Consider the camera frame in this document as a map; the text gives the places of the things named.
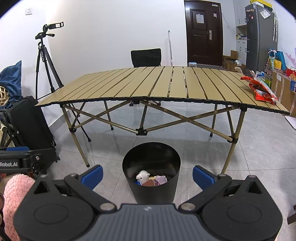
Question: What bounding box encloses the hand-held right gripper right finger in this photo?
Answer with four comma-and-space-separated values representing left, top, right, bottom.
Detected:
180, 165, 267, 212

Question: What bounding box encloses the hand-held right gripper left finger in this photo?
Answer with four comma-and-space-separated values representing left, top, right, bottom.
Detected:
30, 165, 116, 212

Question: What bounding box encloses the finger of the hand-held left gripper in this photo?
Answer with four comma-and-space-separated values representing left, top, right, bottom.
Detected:
0, 146, 56, 161

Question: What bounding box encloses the white alpaca plush toy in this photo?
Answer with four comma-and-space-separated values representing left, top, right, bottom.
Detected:
136, 170, 151, 184

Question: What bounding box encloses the black trash bin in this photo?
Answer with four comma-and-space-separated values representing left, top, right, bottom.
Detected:
122, 142, 181, 205

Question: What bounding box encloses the person's left forearm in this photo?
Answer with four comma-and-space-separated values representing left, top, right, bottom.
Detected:
4, 175, 36, 241

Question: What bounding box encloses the black suitcase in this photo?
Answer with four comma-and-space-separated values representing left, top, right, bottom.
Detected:
9, 96, 61, 164

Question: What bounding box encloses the wicker ball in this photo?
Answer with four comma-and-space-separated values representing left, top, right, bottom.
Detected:
0, 86, 9, 106

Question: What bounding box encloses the blue cushion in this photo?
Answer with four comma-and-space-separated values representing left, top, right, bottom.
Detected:
0, 61, 23, 109

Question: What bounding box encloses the black tripod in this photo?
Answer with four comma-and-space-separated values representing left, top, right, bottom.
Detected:
35, 31, 91, 142

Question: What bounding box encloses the dark wooden furniture leg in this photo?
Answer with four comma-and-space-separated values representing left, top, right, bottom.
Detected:
287, 204, 296, 225

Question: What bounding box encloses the white bathroom scale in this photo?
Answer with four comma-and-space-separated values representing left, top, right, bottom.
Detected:
285, 115, 296, 130

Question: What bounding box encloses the tan slatted folding table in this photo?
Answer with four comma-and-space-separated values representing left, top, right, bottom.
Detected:
34, 66, 290, 174

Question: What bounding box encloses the large cardboard box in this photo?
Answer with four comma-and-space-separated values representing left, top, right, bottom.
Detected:
270, 70, 296, 109

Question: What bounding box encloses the dark brown door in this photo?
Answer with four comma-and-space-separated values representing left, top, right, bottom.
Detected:
184, 0, 223, 69

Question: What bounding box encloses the black folding chair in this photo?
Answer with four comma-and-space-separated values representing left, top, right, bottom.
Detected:
131, 48, 162, 68

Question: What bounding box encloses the white mop pole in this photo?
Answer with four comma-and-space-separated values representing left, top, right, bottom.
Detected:
168, 30, 174, 67

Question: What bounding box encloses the white base cabinet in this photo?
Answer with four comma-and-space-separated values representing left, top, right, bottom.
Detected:
236, 38, 248, 62

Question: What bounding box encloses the blue gift bag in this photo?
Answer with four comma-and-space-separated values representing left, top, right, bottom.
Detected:
275, 51, 287, 70

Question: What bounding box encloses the grey refrigerator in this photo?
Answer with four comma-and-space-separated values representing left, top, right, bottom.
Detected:
245, 3, 275, 72

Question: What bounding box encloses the black trolley frame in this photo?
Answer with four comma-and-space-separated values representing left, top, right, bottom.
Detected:
0, 110, 26, 149

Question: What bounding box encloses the white hanging strap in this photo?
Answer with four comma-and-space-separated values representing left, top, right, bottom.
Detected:
272, 10, 278, 42

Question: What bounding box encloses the white wall cabinet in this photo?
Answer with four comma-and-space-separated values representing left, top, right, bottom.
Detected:
236, 0, 247, 26

